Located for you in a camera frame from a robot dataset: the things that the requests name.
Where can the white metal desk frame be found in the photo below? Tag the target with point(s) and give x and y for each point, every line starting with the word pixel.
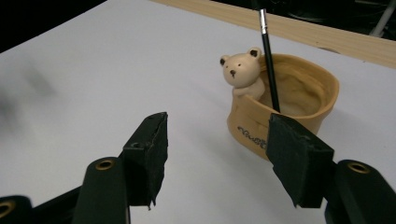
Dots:
pixel 384 18

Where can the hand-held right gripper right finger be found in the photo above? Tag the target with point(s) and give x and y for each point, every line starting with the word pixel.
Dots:
pixel 295 161

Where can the black pen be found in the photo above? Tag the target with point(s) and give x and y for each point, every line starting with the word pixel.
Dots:
pixel 268 62

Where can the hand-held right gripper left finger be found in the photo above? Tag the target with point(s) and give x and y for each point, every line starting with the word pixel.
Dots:
pixel 146 161

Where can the tan bear pen holder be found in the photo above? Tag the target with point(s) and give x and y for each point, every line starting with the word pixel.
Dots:
pixel 249 118

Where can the wooden table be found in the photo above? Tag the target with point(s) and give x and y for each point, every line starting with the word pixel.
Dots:
pixel 311 31

